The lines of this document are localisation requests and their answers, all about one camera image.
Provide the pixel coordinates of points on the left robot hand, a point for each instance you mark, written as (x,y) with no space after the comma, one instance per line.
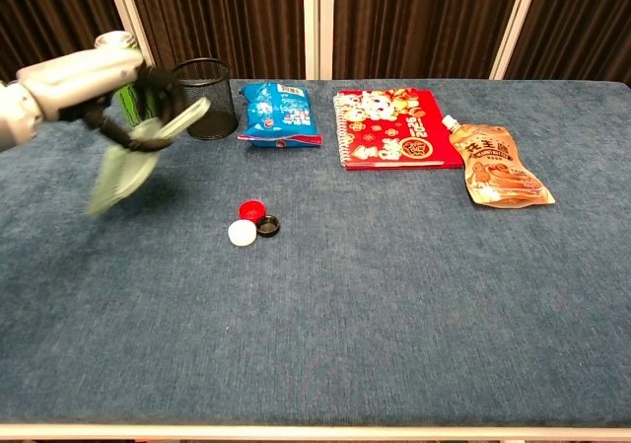
(84,80)

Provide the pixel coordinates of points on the green-bristled brush with white handle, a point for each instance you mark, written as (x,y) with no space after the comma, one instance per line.
(123,167)

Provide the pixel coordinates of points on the red bottle cap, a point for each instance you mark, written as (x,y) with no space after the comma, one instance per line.
(249,208)

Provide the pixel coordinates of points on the white bottle cap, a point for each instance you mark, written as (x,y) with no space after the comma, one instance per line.
(241,233)

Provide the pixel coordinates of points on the black bottle cap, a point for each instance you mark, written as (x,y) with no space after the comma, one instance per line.
(268,226)

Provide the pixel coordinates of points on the green energy drink can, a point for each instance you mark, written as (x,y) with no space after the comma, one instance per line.
(130,107)

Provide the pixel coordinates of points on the dark pleated partition panel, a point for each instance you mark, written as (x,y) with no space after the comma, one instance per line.
(419,19)
(222,14)
(49,9)
(581,19)

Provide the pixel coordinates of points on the black mesh pen holder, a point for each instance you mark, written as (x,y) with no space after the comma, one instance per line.
(217,117)

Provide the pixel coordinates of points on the blue snack bag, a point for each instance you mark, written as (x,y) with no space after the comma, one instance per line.
(276,112)

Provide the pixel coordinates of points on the red spiral notebook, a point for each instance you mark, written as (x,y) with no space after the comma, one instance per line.
(384,132)

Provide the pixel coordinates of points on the blue fabric tablecloth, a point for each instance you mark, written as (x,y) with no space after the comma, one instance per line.
(345,315)

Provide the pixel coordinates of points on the brown spouted sauce pouch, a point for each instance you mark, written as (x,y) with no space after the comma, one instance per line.
(498,167)

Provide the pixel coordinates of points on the white table frame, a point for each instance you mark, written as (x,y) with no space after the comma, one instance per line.
(315,432)

